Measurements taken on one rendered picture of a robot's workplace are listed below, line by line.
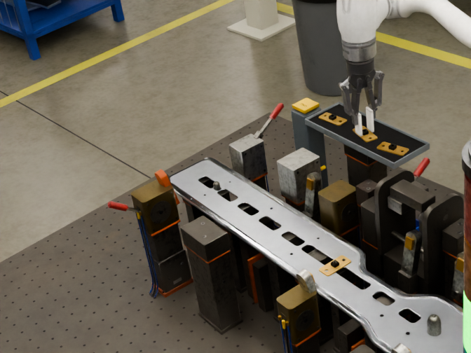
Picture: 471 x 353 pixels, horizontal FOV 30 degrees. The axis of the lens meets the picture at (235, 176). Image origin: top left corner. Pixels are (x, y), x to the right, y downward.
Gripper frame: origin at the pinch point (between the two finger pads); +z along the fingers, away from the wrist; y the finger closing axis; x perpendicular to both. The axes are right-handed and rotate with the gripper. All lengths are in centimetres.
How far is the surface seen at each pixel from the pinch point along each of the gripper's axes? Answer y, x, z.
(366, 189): 9.3, 16.4, 10.1
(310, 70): -88, -230, 104
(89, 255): 79, -53, 50
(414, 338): 23, 62, 20
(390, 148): -1.4, 11.6, 3.5
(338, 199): 16.5, 13.7, 12.1
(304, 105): 6.5, -25.5, 4.0
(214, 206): 43.7, -13.3, 20.0
